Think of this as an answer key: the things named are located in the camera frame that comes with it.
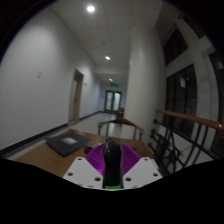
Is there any dark hallway table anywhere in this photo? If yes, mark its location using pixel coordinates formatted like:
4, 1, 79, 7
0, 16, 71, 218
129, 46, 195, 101
116, 107, 126, 118

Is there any black computer mouse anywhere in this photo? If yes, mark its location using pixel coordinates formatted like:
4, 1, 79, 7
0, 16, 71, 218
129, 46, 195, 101
101, 136, 125, 190

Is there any black railing with wooden handrail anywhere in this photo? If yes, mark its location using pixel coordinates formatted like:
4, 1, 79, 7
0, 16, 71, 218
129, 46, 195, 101
147, 108, 224, 175

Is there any beige side door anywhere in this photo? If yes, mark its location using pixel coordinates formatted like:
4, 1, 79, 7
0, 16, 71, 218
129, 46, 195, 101
68, 68, 85, 124

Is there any glass double door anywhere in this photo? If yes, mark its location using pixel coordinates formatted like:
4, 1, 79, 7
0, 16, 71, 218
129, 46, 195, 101
104, 89, 123, 114

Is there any dark window wall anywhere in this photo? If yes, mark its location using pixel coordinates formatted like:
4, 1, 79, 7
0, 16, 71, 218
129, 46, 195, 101
162, 26, 224, 159

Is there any wooden armchair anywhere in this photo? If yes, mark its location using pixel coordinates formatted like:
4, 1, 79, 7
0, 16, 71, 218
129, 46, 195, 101
96, 116, 145, 141

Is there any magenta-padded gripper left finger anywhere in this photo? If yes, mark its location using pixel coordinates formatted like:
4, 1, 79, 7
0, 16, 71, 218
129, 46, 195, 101
62, 143, 106, 189

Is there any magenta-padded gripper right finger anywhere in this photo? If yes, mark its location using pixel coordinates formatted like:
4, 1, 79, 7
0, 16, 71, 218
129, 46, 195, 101
121, 143, 164, 190

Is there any black closed laptop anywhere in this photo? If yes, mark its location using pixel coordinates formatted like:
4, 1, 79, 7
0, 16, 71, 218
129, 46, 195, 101
44, 131, 94, 157

